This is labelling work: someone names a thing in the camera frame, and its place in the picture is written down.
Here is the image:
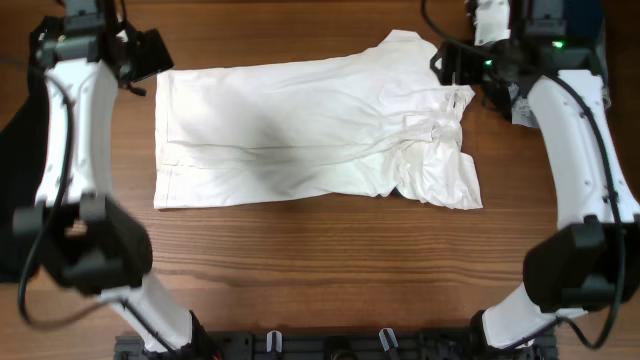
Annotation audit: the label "white t-shirt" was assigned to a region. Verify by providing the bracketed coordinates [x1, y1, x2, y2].
[154, 30, 482, 210]

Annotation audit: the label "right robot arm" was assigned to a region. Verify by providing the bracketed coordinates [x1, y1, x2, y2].
[431, 36, 639, 356]

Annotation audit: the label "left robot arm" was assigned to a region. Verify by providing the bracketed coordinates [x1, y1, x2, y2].
[12, 3, 220, 359]

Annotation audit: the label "folded light denim jeans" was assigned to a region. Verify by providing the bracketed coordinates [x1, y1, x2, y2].
[509, 23, 611, 129]

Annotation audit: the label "blue folded shirt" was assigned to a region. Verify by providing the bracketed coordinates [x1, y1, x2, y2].
[564, 0, 604, 41]

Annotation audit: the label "black garment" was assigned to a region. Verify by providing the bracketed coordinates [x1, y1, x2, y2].
[1, 74, 49, 283]

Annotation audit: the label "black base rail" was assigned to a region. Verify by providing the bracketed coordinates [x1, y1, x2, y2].
[114, 328, 559, 360]

